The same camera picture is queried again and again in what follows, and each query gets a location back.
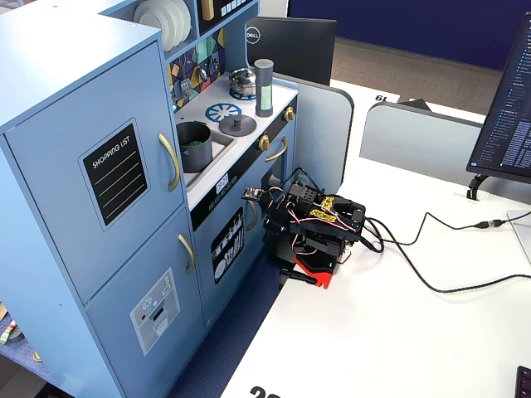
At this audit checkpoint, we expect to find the gold oven handle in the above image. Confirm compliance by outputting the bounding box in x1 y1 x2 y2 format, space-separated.
264 136 289 163

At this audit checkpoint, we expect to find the monitor showing code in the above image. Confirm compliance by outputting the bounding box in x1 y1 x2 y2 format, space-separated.
466 12 531 186

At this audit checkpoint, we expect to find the black table clamp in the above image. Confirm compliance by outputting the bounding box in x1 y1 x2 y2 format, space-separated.
280 267 319 287

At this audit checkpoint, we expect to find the gray hanging spatula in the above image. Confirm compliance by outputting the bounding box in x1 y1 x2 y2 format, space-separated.
179 61 193 100

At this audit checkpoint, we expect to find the black cable with USB connector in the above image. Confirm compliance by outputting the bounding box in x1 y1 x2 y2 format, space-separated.
364 211 508 250

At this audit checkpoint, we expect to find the gray salt shaker green label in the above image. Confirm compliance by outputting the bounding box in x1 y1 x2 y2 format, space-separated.
254 58 275 119

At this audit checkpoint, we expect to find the gold freezer handle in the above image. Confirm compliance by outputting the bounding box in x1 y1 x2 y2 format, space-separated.
178 234 197 274

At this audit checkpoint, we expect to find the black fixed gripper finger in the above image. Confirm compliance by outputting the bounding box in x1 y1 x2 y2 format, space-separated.
264 201 294 227

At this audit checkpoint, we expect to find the white plate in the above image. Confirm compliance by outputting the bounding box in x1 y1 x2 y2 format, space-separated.
132 0 173 53
178 0 193 41
163 0 184 47

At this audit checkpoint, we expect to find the gold fridge handle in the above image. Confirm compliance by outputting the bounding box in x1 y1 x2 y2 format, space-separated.
158 132 182 193

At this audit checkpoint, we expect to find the blue toy kitchen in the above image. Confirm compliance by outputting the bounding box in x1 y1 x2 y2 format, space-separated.
0 0 300 398

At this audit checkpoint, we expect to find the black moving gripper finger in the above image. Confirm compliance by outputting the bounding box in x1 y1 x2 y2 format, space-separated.
261 225 288 242

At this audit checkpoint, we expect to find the silver metal pot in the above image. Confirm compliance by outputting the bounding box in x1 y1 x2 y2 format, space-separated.
228 66 257 95

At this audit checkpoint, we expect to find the long black cable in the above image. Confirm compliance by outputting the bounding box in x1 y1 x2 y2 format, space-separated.
364 217 531 294

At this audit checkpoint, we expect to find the small camera circuit board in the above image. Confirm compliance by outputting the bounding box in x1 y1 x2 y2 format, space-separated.
241 186 266 204

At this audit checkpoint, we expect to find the black Dell monitor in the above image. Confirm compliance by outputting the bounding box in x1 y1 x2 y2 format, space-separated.
245 16 338 86

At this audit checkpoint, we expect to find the yellow spiral cable wrap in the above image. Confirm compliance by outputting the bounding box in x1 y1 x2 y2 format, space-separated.
309 196 338 221

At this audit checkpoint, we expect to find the black monitor stand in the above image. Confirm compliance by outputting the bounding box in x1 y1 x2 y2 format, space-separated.
466 173 491 201

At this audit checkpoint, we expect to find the green red white packet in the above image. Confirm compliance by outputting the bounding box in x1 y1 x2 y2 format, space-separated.
0 319 17 346

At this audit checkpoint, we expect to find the silver hanging ladle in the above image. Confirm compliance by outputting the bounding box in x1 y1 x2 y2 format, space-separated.
194 49 209 82

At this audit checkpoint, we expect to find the dark keyboard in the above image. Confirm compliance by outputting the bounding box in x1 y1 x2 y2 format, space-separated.
515 365 531 398

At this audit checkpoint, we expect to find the gray toy pot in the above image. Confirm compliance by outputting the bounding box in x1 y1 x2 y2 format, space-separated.
176 121 214 174

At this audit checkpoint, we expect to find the gray desk divider panel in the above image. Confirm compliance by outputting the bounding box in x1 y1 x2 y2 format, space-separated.
358 101 531 207
271 72 356 196

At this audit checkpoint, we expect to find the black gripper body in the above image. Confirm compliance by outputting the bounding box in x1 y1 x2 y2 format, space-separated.
284 181 326 209

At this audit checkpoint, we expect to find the black angular object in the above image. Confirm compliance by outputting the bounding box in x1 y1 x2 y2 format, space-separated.
400 98 434 114

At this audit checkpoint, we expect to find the gray pot lid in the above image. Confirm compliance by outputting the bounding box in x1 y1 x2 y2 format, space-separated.
218 114 257 137

